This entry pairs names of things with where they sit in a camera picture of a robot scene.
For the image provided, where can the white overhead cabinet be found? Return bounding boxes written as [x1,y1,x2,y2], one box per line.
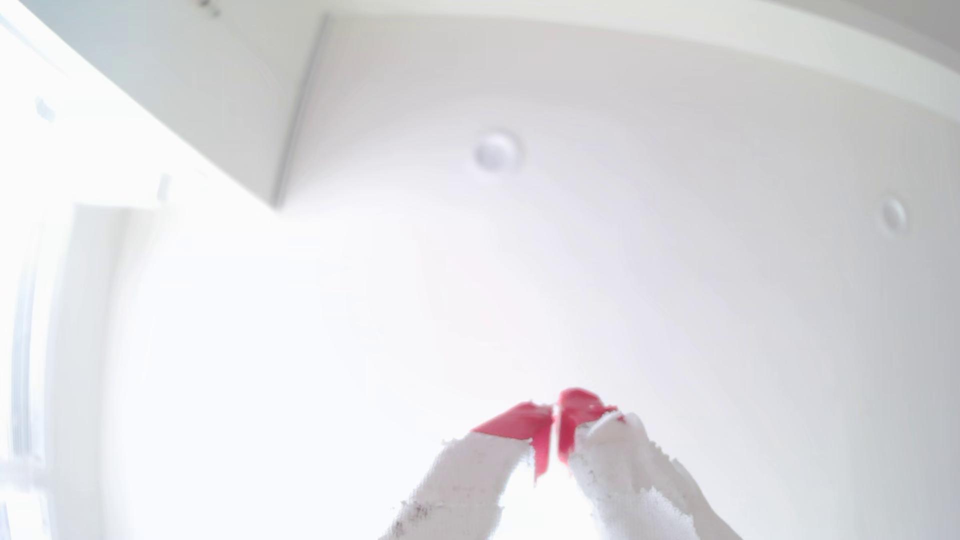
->
[18,0,329,209]

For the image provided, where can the round recessed ceiling light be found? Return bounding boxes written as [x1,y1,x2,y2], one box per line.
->
[472,131,524,175]
[876,195,911,237]

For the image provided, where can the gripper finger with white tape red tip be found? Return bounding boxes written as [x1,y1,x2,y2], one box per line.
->
[556,387,744,540]
[378,402,556,540]

